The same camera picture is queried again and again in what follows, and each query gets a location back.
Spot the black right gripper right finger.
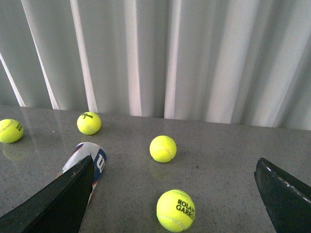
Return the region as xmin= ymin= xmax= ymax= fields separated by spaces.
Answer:
xmin=254 ymin=158 xmax=311 ymax=233

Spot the clear Wilson tennis ball can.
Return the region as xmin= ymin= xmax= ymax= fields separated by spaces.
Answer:
xmin=57 ymin=142 xmax=107 ymax=203

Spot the Wilson 3 tennis ball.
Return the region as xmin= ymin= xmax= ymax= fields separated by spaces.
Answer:
xmin=77 ymin=112 xmax=102 ymax=135

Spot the Roland Garros tennis ball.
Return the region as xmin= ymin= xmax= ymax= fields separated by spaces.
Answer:
xmin=156 ymin=189 xmax=195 ymax=233

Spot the plain yellow tennis ball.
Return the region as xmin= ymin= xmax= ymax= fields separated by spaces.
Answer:
xmin=149 ymin=135 xmax=177 ymax=163

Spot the far left Wilson tennis ball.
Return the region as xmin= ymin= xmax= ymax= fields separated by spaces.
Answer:
xmin=0 ymin=119 xmax=24 ymax=144

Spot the white pleated curtain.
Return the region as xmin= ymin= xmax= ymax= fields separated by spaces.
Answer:
xmin=0 ymin=0 xmax=311 ymax=130

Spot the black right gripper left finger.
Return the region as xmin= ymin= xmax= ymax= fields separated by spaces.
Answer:
xmin=0 ymin=156 xmax=94 ymax=233

